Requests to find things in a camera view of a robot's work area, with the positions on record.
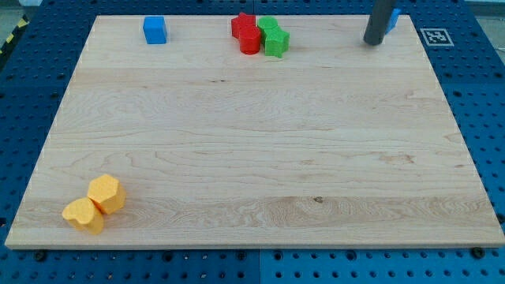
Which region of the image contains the blue cube block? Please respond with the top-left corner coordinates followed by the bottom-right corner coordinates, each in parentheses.
top-left (143, 16), bottom-right (168, 44)

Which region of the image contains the wooden board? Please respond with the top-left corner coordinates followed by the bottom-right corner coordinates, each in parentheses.
top-left (6, 15), bottom-right (504, 249)

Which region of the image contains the green star block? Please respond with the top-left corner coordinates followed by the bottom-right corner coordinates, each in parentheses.
top-left (264, 27), bottom-right (290, 58)

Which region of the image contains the red cylinder block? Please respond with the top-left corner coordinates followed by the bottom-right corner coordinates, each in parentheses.
top-left (238, 25), bottom-right (261, 54)

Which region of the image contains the red star block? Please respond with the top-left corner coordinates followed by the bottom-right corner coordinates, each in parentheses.
top-left (230, 12), bottom-right (256, 39)

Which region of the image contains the yellow hexagon block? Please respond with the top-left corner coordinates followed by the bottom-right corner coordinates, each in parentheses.
top-left (87, 174), bottom-right (126, 215)

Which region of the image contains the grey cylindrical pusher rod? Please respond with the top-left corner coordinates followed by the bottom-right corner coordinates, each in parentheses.
top-left (363, 0), bottom-right (396, 46)

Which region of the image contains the yellow heart block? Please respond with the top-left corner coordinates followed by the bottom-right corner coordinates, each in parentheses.
top-left (62, 197), bottom-right (104, 235)

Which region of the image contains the blue block behind rod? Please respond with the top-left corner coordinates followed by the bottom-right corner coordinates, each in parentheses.
top-left (385, 8), bottom-right (402, 35)

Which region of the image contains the white fiducial marker tag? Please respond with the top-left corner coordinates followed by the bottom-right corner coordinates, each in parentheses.
top-left (421, 28), bottom-right (454, 47)

